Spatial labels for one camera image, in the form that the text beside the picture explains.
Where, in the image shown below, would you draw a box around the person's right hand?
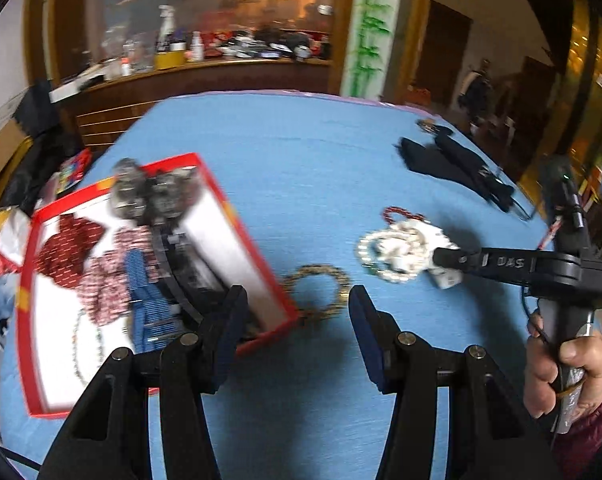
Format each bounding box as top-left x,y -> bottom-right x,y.
523,310 -> 602,419

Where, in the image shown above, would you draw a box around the red bead bracelet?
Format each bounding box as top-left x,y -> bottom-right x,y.
381,205 -> 426,226

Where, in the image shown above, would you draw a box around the small brown object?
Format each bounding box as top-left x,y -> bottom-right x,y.
416,119 -> 452,136

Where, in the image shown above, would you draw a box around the pink patterned bow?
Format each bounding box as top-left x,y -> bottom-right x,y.
78,225 -> 154,326

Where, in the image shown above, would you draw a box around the dark hanging jacket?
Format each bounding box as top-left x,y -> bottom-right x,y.
458,57 -> 496,116

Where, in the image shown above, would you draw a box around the yellow container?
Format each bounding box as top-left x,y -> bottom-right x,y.
153,50 -> 186,71

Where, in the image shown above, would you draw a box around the dark-framed eyeglasses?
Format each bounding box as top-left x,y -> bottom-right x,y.
491,170 -> 536,223

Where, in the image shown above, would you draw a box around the thin bead necklace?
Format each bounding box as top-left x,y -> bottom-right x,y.
71,307 -> 106,386

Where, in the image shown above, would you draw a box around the blue tablecloth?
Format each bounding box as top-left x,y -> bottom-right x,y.
0,90 -> 556,480

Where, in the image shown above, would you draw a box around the wooden counter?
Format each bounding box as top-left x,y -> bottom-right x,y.
48,57 -> 332,151

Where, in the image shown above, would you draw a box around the person's right forearm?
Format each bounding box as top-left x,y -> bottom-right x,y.
551,375 -> 602,480

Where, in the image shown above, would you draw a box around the gold bead bracelet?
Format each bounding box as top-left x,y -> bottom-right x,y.
281,264 -> 352,326

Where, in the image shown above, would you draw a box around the white pearl bracelet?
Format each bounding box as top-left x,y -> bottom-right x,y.
358,222 -> 464,291
357,232 -> 396,281

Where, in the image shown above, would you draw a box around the dark wooden door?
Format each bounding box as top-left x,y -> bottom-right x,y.
421,0 -> 474,111

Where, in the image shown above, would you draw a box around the white spray bottle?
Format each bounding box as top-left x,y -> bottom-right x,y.
156,5 -> 176,53

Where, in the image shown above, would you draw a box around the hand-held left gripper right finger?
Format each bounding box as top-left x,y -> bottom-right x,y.
348,284 -> 562,480

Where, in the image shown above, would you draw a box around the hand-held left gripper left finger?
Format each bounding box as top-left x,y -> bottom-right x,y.
38,285 -> 252,480

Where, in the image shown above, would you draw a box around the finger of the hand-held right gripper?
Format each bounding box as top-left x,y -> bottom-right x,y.
431,246 -> 538,290

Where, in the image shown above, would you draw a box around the red white plastic bag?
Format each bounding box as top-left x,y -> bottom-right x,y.
0,205 -> 34,281

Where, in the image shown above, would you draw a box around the blue striped cloth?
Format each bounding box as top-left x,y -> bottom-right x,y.
123,247 -> 176,351

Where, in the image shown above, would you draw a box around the bamboo painting panel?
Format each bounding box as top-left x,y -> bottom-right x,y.
338,0 -> 422,103

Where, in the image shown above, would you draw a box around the red patterned bow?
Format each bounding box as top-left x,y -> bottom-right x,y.
38,214 -> 106,288

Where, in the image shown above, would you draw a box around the red cardboard box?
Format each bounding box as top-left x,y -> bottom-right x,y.
16,152 -> 302,418

